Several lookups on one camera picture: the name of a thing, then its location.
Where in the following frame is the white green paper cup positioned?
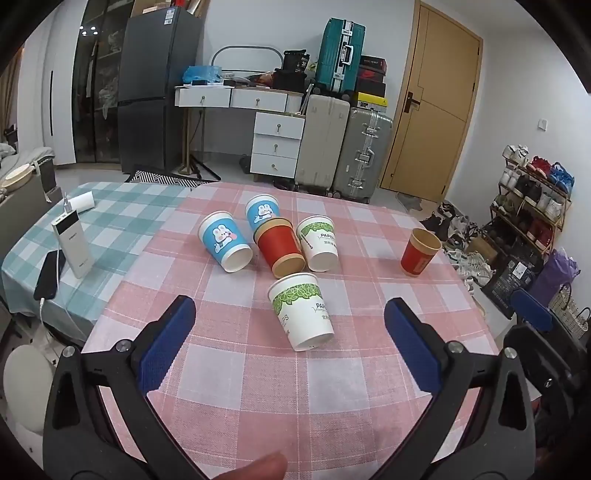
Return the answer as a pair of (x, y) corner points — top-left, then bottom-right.
(267, 272), (335, 352)

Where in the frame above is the red upright paper cup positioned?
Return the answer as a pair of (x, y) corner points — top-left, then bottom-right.
(401, 228), (442, 276)

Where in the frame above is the blue rabbit cup front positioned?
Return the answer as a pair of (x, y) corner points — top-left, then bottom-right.
(198, 211), (253, 273)

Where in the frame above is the blue rabbit cup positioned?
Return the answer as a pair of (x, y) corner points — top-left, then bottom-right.
(245, 194), (280, 233)
(198, 211), (253, 273)

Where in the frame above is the white green cup far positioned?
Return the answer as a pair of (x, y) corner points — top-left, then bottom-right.
(295, 215), (339, 273)

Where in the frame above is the red paper cup lying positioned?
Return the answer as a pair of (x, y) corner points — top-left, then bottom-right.
(253, 217), (307, 279)

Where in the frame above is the blue rabbit cup rear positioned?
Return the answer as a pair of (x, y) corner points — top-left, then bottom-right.
(245, 194), (280, 233)

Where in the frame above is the left hand fingertip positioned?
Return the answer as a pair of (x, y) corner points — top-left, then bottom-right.
(214, 451), (287, 480)

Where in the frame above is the white round stool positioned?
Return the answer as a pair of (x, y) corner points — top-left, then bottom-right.
(3, 345), (53, 435)

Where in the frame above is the pink checked tablecloth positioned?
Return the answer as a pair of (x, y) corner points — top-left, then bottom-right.
(85, 183), (496, 479)

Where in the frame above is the black smartphone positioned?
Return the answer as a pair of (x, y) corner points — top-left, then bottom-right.
(33, 250), (66, 301)

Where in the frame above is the purple bag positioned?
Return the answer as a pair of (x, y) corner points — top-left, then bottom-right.
(530, 247), (581, 307)

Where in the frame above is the white power bank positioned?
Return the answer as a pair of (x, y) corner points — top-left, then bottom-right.
(51, 210), (94, 279)

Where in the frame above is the teal checked tablecloth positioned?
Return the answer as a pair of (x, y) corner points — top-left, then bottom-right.
(1, 182), (190, 341)

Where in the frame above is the shoe rack with shoes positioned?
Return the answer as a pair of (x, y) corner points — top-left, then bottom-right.
(484, 144), (575, 259)

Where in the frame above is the silver suitcase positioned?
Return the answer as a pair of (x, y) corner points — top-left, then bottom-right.
(332, 107), (393, 204)

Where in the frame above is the beige suitcase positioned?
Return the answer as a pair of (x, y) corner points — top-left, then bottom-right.
(294, 94), (351, 194)

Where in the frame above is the white drawer desk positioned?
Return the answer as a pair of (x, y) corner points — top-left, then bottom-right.
(174, 84), (304, 179)

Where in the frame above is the wooden door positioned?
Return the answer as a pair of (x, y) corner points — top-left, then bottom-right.
(382, 2), (483, 202)

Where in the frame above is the blue plastic bag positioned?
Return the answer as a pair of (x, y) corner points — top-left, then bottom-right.
(182, 65), (223, 85)

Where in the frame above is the black refrigerator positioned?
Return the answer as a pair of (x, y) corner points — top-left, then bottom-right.
(117, 7), (202, 173)

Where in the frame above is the teal suitcase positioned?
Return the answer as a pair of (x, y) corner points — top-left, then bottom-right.
(315, 18), (366, 100)

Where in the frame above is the white charging cable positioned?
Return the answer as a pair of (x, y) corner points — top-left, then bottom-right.
(38, 297), (84, 347)

